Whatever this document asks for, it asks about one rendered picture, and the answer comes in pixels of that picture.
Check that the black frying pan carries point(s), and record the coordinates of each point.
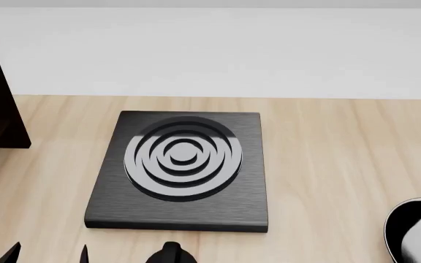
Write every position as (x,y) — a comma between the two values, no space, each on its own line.
(408,219)

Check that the black stove burner plate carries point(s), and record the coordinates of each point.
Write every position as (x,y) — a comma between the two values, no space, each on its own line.
(123,208)

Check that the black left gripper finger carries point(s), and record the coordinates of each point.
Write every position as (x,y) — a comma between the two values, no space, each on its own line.
(84,254)
(11,254)

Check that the round grey ringed burner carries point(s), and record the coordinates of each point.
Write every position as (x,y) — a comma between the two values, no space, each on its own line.
(210,178)

